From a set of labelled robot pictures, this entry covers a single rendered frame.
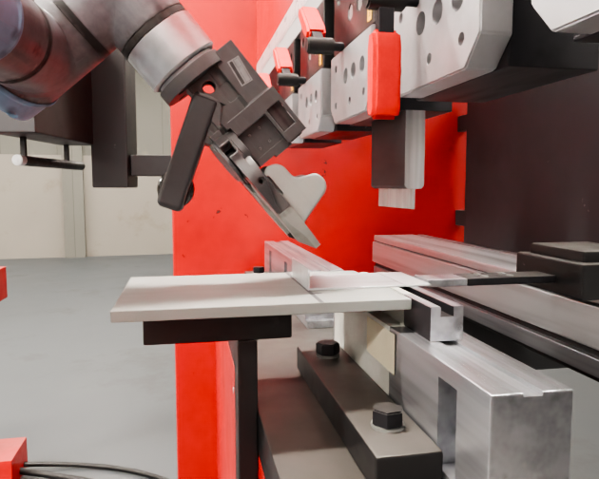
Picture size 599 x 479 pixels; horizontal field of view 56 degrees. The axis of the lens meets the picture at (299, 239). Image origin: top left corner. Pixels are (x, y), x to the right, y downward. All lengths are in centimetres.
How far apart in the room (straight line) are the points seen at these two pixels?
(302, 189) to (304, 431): 23
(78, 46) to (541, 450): 50
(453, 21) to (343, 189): 110
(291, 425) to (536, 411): 25
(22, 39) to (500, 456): 44
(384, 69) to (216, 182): 102
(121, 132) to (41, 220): 772
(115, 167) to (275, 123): 144
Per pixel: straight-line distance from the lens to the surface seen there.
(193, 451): 157
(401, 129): 57
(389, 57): 44
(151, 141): 957
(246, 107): 55
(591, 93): 117
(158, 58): 56
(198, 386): 150
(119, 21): 57
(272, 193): 54
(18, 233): 971
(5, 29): 46
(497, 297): 88
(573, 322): 75
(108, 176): 197
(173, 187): 56
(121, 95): 198
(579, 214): 117
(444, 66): 41
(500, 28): 38
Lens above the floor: 110
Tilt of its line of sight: 5 degrees down
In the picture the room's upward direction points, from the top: straight up
